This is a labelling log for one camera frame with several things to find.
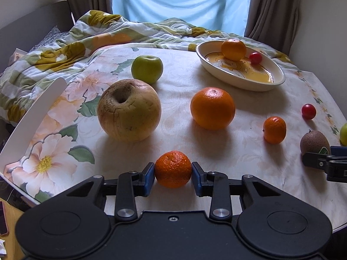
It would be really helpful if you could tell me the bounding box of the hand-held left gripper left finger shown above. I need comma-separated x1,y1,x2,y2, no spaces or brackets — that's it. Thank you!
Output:
66,162,155,222

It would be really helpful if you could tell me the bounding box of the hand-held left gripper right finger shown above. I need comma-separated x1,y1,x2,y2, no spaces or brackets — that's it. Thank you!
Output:
191,162,281,221

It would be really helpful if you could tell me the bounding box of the kiwi with green sticker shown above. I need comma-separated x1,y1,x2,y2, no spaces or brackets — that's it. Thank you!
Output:
300,130,331,156

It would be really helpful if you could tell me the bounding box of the rough-skinned small mandarin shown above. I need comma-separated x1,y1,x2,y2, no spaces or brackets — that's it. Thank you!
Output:
154,151,193,189

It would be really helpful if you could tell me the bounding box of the red cherry tomato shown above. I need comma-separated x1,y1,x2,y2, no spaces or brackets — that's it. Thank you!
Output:
249,52,263,65
301,103,317,120

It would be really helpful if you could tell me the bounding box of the smooth small mandarin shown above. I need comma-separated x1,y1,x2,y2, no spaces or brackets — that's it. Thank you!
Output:
263,116,287,145

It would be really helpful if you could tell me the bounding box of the wrinkled yellow apple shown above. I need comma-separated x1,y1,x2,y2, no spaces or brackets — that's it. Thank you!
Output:
97,79,162,142

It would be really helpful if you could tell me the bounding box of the large navel orange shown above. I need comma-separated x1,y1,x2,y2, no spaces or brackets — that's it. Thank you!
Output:
190,87,236,130

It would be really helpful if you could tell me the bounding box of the cream oval bowl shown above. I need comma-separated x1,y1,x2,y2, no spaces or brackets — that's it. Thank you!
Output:
195,41,286,92

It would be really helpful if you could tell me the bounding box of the floral tablecloth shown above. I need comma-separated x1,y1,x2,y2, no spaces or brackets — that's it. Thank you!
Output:
4,43,347,231

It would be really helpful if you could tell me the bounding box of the white board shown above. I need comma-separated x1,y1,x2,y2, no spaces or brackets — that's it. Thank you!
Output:
0,77,68,204

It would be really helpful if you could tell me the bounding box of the medium orange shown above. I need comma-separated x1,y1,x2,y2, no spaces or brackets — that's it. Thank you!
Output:
221,39,247,61

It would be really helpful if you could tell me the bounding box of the smartphone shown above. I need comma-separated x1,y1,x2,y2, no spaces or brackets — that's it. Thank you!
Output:
0,201,10,236

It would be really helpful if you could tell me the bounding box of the floral quilt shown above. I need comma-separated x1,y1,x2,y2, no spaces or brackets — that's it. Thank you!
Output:
0,10,301,126

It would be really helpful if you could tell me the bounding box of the grey patterned pillow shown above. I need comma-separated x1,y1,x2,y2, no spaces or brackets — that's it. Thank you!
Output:
27,26,71,53

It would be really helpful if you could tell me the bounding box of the small cardboard box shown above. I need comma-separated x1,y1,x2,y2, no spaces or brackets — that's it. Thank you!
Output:
9,48,28,65

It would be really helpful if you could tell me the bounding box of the light blue window sheet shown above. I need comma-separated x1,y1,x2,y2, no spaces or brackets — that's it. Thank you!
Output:
112,0,254,37

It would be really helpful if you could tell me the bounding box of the grey headboard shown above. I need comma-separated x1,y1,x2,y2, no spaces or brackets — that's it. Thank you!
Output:
0,0,72,52

